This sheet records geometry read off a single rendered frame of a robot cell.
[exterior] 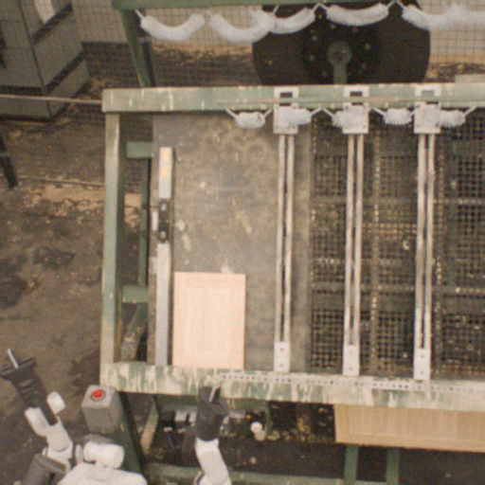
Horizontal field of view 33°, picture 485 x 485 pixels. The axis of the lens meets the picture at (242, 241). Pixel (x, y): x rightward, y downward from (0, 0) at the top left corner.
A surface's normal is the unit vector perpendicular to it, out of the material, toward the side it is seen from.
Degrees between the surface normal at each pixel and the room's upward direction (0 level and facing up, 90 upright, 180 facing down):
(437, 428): 90
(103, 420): 90
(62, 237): 0
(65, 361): 0
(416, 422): 90
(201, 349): 51
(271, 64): 90
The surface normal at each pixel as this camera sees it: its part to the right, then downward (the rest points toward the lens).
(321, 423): -0.17, 0.62
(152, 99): -0.20, -0.01
